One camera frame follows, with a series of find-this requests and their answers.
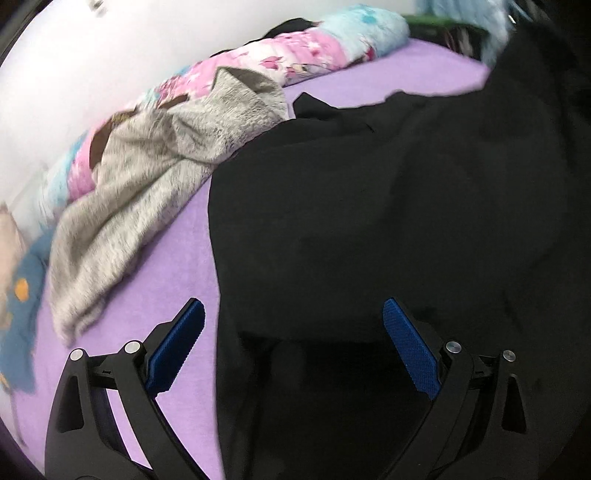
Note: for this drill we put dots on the dark patterned cloth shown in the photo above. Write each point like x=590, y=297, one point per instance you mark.
x=457, y=37

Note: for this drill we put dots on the purple bed sheet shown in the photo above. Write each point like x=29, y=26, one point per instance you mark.
x=175, y=267

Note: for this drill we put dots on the grey fuzzy cloth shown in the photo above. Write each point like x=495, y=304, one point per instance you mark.
x=138, y=207

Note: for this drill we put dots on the pink and blue printed blanket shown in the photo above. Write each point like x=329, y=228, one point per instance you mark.
x=300, y=55

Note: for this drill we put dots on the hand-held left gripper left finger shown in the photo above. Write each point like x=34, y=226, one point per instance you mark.
x=178, y=344

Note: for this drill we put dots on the light blue fluffy blanket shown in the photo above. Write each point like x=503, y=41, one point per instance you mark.
x=485, y=27

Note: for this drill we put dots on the blue cloth with orange dots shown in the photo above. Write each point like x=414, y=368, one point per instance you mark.
x=23, y=304

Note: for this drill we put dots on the black jacket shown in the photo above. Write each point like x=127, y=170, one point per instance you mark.
x=369, y=207

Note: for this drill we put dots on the beige cloth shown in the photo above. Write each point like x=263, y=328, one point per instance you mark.
x=7, y=249

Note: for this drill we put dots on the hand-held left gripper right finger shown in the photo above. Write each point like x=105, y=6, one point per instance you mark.
x=411, y=344

